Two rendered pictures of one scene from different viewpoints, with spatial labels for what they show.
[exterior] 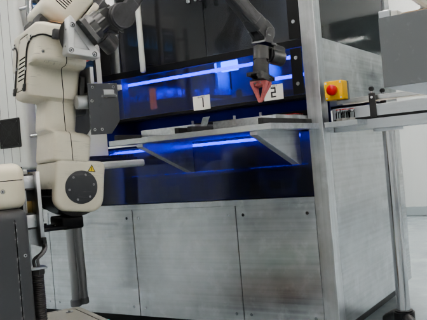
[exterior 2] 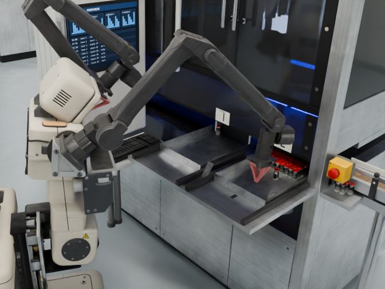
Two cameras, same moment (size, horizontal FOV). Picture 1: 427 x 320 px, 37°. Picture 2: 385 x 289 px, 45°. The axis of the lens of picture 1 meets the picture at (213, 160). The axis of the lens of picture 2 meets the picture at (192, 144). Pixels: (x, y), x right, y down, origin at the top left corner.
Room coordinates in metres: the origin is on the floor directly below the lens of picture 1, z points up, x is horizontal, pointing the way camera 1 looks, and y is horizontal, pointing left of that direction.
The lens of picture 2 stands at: (0.77, -0.29, 1.84)
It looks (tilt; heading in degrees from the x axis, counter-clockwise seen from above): 27 degrees down; 13
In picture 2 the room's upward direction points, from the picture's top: 3 degrees clockwise
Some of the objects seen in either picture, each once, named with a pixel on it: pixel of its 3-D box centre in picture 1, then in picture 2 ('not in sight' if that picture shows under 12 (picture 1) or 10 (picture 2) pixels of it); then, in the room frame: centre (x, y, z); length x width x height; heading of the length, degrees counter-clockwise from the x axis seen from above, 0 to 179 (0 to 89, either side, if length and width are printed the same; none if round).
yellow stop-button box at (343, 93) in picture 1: (336, 91); (340, 169); (2.39, -0.48, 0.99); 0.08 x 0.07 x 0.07; 148
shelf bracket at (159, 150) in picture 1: (166, 159); not in sight; (2.58, 0.19, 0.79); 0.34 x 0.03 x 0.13; 148
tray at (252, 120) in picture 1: (265, 123); (266, 175); (2.43, -0.21, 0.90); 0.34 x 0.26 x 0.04; 148
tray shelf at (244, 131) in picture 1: (218, 134); (223, 171); (2.46, -0.03, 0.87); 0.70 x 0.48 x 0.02; 58
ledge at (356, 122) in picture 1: (347, 123); (344, 195); (2.42, -0.52, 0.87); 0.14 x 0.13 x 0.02; 148
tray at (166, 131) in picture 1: (192, 131); (207, 146); (2.61, 0.08, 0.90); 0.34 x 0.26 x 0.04; 148
